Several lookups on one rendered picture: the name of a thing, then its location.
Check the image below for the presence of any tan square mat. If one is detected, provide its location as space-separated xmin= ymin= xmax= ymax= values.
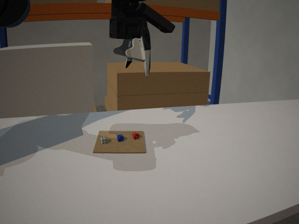
xmin=93 ymin=131 xmax=146 ymax=153

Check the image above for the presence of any beige die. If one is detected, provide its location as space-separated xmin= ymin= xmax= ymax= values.
xmin=101 ymin=136 xmax=108 ymax=144

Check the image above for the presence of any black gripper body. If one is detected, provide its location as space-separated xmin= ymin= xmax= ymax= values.
xmin=110 ymin=0 xmax=147 ymax=39

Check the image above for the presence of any red die with white pips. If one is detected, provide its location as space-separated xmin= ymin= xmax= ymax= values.
xmin=133 ymin=132 xmax=139 ymax=139

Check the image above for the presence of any blue die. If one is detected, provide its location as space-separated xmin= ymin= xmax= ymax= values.
xmin=117 ymin=134 xmax=124 ymax=142

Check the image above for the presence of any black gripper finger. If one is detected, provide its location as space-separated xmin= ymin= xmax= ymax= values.
xmin=113 ymin=38 xmax=134 ymax=68
xmin=126 ymin=23 xmax=151 ymax=77

